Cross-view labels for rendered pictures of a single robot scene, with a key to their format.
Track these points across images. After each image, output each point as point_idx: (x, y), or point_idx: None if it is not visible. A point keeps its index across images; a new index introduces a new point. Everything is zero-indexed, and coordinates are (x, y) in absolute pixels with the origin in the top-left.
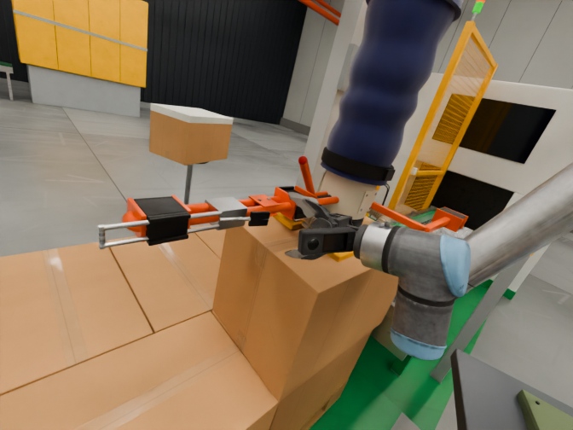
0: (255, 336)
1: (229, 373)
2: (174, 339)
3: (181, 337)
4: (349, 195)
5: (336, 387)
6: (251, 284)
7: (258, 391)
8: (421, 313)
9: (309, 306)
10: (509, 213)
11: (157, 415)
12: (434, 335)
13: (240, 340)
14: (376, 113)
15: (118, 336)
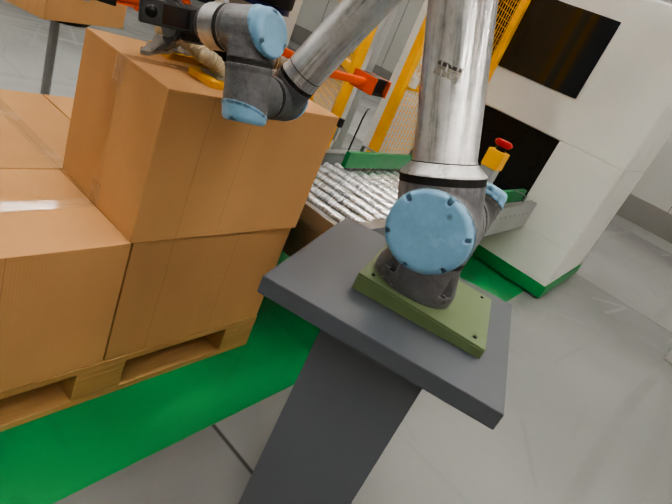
0: (110, 175)
1: (75, 214)
2: (5, 177)
3: (15, 178)
4: None
5: (234, 313)
6: (107, 109)
7: (108, 232)
8: (235, 71)
9: (161, 108)
10: (335, 6)
11: None
12: (246, 93)
13: (93, 191)
14: None
15: None
